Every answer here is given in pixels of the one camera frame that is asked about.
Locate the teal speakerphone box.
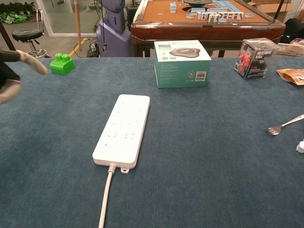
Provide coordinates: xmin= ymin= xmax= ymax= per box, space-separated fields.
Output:
xmin=153 ymin=39 xmax=212 ymax=89

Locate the metal fork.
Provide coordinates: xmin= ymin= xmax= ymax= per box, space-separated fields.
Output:
xmin=266 ymin=114 xmax=304 ymax=136

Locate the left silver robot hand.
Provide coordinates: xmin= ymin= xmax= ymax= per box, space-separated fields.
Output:
xmin=0 ymin=49 xmax=49 ymax=105

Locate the mahjong tile row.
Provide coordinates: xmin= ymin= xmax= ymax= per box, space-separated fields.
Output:
xmin=196 ymin=10 xmax=245 ymax=20

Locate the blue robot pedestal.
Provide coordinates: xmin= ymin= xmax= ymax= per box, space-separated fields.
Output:
xmin=96 ymin=0 xmax=132 ymax=57

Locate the blue table cloth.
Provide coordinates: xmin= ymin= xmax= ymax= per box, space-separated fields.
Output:
xmin=0 ymin=56 xmax=304 ymax=228

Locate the white plastic basket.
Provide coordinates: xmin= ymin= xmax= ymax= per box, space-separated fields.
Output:
xmin=276 ymin=42 xmax=304 ymax=57

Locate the black chrome stool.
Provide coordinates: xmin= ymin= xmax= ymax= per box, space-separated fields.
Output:
xmin=11 ymin=8 xmax=52 ymax=58

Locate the brown mahjong table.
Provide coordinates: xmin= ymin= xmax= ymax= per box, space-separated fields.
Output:
xmin=130 ymin=0 xmax=286 ymax=57

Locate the green toy block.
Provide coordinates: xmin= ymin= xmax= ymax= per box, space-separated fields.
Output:
xmin=49 ymin=53 xmax=76 ymax=76

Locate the wooden pole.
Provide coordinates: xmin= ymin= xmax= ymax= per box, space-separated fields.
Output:
xmin=74 ymin=0 xmax=83 ymax=51

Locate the black bag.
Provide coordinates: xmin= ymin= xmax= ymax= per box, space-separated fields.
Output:
xmin=282 ymin=18 xmax=304 ymax=45

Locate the clear plastic product box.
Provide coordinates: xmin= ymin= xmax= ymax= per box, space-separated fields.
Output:
xmin=233 ymin=38 xmax=280 ymax=80

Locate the white power cable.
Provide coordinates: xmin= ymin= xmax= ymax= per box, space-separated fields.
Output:
xmin=98 ymin=163 xmax=117 ymax=228

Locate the white power strip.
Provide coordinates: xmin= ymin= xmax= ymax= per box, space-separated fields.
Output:
xmin=92 ymin=94 xmax=151 ymax=174

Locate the orange spout pouch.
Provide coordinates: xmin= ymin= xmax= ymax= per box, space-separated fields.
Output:
xmin=275 ymin=68 xmax=304 ymax=86

